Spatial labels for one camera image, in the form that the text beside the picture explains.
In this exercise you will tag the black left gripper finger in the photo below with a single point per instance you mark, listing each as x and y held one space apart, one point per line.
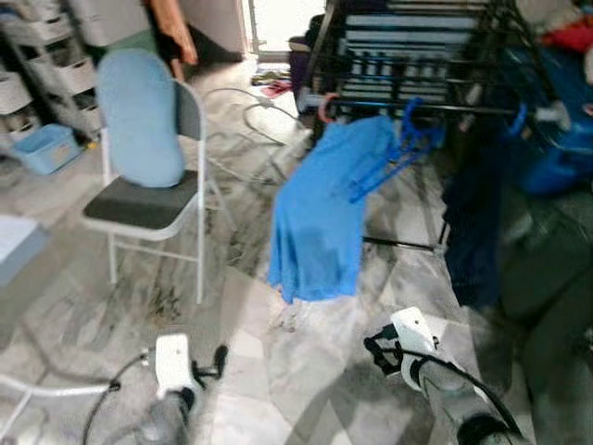
221 358

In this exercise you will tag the salmon pink plastic hanger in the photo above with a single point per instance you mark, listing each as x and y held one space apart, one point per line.
322 107

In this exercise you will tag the bright blue garment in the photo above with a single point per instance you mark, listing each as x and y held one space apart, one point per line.
320 222

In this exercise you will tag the dark navy garment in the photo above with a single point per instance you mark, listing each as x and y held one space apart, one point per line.
477 222

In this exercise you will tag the grey white folding chair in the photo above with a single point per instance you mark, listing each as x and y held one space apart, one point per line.
139 204

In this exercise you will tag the light blue pillow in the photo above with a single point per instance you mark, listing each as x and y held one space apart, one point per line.
139 120

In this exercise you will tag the black metal drying rack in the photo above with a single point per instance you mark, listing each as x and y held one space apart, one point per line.
463 108

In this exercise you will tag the dark blue storage box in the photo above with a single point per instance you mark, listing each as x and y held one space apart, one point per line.
556 158

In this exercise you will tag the light blue plastic basket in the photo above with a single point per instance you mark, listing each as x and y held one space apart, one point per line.
46 150

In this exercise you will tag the colourful floor cloth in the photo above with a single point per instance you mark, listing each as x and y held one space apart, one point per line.
273 85

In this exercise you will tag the dark purple armchair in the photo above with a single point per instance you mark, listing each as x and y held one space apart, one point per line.
301 65

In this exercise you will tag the brown wooden stair handrail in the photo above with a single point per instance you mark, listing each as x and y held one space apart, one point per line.
171 32

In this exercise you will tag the bright glass door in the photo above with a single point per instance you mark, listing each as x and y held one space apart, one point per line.
283 23

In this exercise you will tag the white drawer shelf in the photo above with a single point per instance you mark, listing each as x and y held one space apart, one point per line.
56 56

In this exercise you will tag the red orange clothes pile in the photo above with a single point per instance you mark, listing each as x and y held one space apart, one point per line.
570 37

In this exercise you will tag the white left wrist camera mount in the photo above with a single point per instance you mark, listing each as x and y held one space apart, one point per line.
174 362

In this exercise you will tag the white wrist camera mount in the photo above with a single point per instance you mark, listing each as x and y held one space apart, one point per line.
412 332
174 362

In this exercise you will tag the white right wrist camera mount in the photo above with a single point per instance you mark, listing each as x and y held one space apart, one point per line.
412 332

